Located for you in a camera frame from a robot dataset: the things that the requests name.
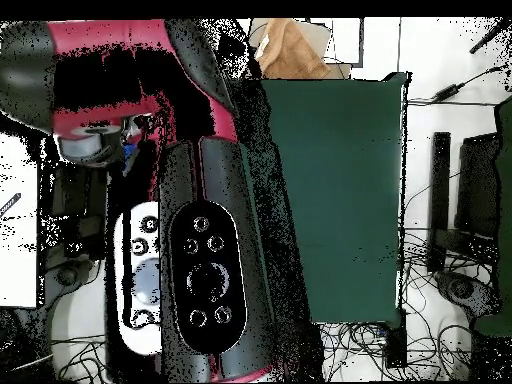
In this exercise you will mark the black metal frame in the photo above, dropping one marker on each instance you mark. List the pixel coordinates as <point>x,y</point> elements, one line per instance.
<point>64,188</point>

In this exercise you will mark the black rod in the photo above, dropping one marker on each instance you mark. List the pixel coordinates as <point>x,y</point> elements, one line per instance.
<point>490,36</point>

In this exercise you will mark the black chair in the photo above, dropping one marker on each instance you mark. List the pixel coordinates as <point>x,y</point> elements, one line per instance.
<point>478,184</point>

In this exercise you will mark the brown towel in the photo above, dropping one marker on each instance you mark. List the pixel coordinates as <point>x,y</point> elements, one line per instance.
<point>296,56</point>

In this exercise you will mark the dark green table cloth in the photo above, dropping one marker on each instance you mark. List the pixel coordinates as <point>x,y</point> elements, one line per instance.
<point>340,180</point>

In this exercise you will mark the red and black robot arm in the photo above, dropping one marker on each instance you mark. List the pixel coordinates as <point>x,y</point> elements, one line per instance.
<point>216,180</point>

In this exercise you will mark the white table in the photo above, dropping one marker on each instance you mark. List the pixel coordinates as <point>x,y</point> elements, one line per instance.
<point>18,260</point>

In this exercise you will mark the black marker pen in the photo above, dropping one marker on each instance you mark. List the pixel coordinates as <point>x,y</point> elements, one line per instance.
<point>10,204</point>

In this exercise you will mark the cardboard box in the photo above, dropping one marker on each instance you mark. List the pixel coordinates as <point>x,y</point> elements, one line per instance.
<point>320,36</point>

